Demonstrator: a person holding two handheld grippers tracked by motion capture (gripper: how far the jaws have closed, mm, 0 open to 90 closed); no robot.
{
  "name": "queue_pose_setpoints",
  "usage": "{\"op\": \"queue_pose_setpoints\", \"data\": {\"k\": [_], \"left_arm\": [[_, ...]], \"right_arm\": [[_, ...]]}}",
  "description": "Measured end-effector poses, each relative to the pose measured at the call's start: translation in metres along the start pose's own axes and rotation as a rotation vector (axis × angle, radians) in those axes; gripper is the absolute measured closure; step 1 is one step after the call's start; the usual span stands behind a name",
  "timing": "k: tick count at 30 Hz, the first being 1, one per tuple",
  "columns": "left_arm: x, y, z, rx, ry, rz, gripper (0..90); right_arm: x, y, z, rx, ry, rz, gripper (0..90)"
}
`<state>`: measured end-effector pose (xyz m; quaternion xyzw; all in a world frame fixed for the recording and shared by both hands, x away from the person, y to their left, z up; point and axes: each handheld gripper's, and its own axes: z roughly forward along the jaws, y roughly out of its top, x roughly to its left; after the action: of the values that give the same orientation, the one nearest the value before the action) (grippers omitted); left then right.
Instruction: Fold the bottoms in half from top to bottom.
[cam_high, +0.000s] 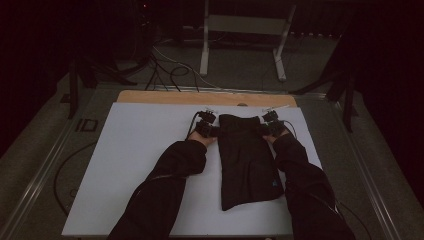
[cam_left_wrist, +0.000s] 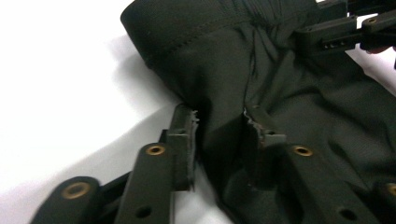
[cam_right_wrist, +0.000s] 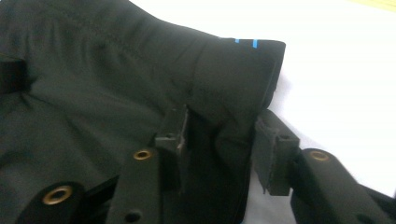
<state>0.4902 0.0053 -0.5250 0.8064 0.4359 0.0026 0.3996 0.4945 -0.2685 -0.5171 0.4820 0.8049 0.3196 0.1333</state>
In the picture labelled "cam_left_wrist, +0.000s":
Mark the black shirt with cyan print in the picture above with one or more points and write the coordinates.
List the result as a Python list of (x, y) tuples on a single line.
[(218, 62)]

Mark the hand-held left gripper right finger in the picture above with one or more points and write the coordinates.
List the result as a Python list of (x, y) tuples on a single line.
[(253, 146)]

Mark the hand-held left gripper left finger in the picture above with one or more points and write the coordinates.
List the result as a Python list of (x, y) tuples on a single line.
[(183, 149)]

